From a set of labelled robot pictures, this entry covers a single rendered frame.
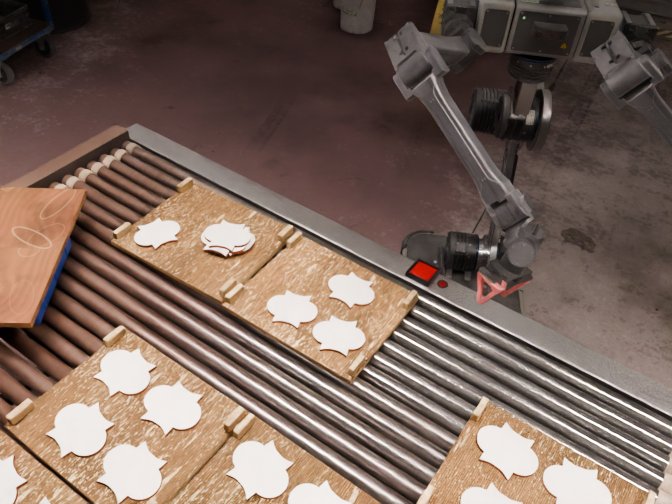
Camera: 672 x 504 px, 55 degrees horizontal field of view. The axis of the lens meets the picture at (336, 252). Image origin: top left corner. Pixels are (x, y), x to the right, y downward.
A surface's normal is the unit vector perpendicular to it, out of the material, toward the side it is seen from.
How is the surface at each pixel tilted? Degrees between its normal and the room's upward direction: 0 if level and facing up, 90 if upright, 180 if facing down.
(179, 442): 0
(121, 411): 0
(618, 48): 55
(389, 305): 0
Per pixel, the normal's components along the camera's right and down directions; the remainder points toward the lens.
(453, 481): 0.06, -0.72
